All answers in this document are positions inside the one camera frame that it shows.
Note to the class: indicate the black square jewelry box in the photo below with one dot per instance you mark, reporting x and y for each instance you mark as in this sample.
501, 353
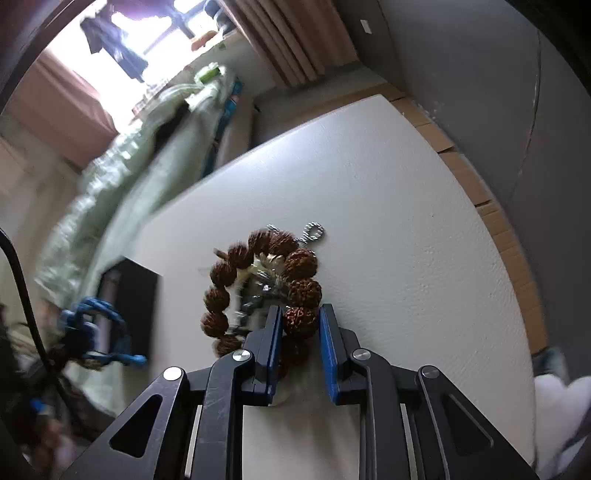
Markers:
131, 289

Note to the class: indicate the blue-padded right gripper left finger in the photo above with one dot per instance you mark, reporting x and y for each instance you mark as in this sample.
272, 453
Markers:
189, 424

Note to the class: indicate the white wall socket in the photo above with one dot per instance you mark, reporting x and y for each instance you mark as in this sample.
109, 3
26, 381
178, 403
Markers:
366, 26

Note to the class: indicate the pink right curtain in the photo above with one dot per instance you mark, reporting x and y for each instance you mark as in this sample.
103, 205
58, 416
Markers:
299, 41

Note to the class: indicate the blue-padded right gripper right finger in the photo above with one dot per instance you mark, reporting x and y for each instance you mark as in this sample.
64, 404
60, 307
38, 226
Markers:
412, 421

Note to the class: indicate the pink curtain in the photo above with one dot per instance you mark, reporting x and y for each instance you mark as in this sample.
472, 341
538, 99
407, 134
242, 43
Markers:
299, 41
63, 110

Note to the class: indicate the pink left curtain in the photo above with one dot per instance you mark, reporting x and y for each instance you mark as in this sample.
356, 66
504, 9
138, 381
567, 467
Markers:
63, 110

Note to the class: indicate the hanging dark clothes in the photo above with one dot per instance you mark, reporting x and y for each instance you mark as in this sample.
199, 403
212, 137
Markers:
103, 34

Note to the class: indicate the green bed blanket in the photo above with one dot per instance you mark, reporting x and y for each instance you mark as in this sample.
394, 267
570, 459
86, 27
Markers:
155, 159

